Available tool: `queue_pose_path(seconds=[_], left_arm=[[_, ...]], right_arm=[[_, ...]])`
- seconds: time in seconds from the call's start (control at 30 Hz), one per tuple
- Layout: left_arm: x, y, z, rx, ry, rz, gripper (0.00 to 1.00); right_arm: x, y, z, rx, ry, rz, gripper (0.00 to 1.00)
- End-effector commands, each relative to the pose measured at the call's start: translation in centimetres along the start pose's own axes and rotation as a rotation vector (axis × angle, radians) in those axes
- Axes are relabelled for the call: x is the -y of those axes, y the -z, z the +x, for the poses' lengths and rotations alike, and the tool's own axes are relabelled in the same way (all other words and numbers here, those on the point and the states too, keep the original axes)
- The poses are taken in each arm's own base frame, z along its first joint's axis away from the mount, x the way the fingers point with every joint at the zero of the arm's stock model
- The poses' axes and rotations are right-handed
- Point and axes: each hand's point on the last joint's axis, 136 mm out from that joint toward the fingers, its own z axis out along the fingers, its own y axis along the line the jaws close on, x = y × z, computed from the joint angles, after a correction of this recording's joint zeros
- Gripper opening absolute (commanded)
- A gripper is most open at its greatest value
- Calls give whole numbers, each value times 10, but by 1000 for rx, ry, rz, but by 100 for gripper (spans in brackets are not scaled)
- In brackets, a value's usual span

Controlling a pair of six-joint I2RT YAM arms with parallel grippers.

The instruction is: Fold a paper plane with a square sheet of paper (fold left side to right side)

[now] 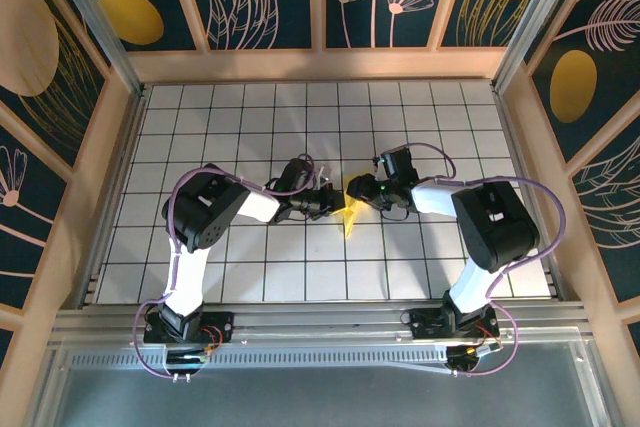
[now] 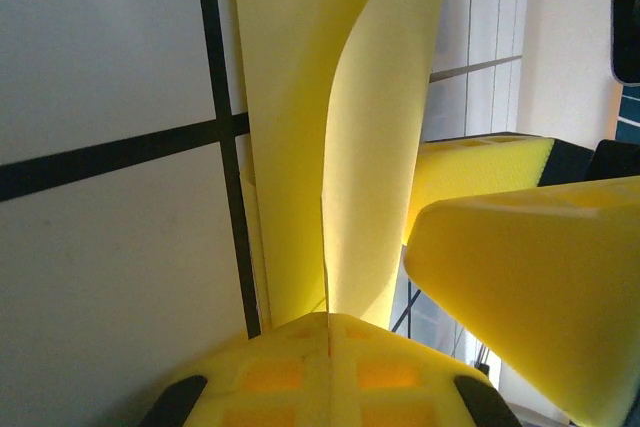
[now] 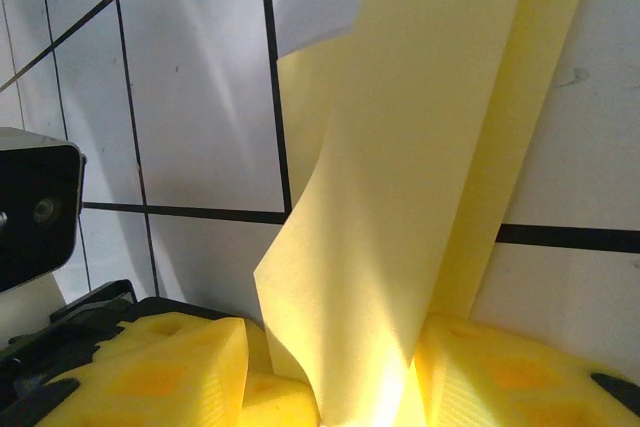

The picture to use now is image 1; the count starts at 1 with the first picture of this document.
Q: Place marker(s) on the yellow paper sheet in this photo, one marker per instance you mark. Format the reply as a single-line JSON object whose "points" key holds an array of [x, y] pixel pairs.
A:
{"points": [[350, 219]]}

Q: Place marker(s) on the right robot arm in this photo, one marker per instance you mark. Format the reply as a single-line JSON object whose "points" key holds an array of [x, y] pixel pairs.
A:
{"points": [[495, 227]]}

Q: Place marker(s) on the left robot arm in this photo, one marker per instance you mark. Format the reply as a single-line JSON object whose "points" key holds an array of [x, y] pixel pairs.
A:
{"points": [[205, 209]]}

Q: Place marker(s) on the aluminium mounting beam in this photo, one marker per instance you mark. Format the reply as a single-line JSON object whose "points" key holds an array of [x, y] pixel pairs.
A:
{"points": [[320, 322]]}

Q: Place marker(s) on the small wiring board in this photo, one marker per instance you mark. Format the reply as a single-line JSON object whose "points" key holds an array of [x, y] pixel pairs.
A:
{"points": [[187, 359], [470, 354]]}

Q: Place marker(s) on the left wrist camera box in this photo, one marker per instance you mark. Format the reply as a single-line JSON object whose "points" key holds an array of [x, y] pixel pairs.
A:
{"points": [[296, 174]]}

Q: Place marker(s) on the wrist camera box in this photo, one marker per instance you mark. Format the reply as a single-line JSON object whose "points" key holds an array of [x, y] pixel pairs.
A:
{"points": [[400, 162], [296, 174]]}

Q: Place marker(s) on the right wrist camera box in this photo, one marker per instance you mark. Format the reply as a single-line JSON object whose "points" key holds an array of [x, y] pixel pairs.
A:
{"points": [[400, 162]]}

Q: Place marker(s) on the wooden enclosure frame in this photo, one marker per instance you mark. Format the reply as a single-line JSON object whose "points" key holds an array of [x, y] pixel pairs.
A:
{"points": [[310, 67]]}

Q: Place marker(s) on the aluminium table side rail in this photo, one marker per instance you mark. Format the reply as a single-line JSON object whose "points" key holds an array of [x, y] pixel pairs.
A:
{"points": [[542, 197], [106, 227]]}

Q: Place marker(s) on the yellow oval fern wall panel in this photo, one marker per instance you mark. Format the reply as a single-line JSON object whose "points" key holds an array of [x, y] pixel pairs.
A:
{"points": [[575, 87]]}

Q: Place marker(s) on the leaf outline wall panel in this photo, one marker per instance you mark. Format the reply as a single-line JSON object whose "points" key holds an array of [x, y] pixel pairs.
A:
{"points": [[610, 207]]}

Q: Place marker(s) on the aluminium corner post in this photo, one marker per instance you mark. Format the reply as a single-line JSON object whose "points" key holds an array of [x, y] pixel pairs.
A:
{"points": [[530, 22], [90, 22]]}

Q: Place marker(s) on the yellow oval feather wall panel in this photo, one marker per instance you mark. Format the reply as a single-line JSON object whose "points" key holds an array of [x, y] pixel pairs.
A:
{"points": [[130, 17]]}

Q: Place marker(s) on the single flower wall panel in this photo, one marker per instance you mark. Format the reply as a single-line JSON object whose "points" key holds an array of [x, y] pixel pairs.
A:
{"points": [[25, 217]]}

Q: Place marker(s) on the peach disc wall panel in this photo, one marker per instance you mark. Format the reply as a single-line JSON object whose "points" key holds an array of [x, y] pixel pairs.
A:
{"points": [[30, 47]]}

